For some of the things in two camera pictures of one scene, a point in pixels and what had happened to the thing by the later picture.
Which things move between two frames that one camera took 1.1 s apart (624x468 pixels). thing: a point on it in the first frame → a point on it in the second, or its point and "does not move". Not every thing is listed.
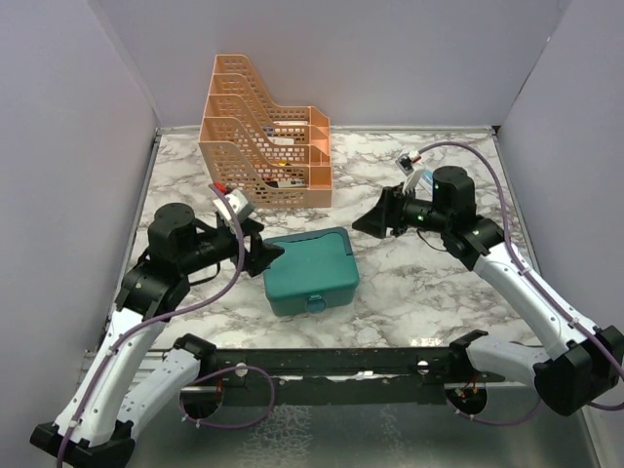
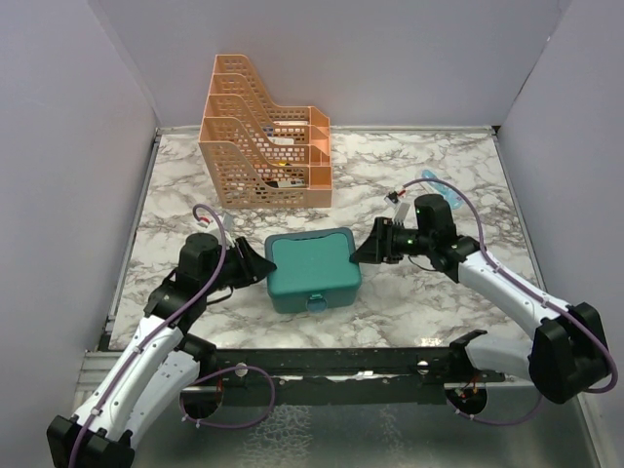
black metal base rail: x=333 y=377 does not move
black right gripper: x=387 y=213 → x=378 y=248
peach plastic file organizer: x=279 y=155 does not move
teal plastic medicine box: x=316 y=270 does not move
